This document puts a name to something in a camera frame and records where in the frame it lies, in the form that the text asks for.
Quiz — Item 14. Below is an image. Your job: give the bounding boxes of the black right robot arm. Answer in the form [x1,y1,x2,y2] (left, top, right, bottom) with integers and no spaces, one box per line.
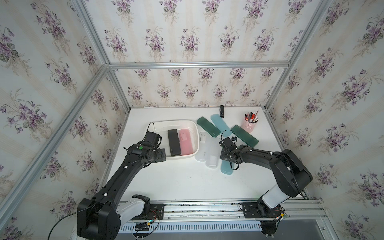
[219,140,313,214]

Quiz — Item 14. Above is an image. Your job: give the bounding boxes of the pink pen cup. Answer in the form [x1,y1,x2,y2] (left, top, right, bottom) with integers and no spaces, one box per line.
[241,112,259,133]

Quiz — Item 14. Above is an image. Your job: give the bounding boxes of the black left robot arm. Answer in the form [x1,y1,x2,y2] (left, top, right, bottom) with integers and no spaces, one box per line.
[77,144,166,240]

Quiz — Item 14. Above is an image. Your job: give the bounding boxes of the teal pencil case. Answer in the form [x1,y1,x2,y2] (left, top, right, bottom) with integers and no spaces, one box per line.
[220,160,234,175]

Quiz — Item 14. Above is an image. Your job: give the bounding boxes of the clear frosted pencil case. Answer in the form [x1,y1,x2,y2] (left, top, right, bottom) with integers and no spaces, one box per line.
[195,132,211,162]
[205,138,221,169]

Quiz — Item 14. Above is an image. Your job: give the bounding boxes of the black pencil case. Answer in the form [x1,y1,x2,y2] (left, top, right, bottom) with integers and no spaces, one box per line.
[168,129,182,157]

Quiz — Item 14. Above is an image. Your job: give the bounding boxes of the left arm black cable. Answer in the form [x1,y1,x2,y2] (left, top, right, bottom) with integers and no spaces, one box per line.
[47,206,91,240]

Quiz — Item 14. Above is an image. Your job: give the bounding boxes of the aluminium rail frame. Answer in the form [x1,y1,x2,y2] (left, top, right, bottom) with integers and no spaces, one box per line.
[119,199,338,240]

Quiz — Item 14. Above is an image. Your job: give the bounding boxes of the dark green pencil case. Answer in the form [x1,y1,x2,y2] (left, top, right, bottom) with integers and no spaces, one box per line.
[197,117,221,138]
[231,125,259,148]

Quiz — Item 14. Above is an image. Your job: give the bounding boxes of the pink pencil case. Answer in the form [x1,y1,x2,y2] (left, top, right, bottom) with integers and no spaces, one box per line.
[179,129,194,156]

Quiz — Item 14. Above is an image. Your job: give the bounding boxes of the white plastic storage box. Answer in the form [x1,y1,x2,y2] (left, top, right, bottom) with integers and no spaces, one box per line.
[147,120,200,161]

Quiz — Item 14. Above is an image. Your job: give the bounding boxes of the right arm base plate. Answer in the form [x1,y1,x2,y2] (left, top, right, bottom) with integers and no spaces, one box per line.
[240,202,285,219]

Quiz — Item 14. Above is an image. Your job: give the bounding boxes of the light blue pencil case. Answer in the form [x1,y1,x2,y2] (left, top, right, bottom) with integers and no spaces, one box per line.
[211,114,233,138]

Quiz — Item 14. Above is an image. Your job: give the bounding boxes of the small black device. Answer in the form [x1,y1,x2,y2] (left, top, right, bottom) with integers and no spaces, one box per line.
[220,105,225,118]

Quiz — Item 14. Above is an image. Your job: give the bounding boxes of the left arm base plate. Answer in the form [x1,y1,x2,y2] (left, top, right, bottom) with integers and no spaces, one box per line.
[132,204,165,221]

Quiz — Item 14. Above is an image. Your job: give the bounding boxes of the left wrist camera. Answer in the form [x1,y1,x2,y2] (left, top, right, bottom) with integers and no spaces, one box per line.
[142,131,162,149]

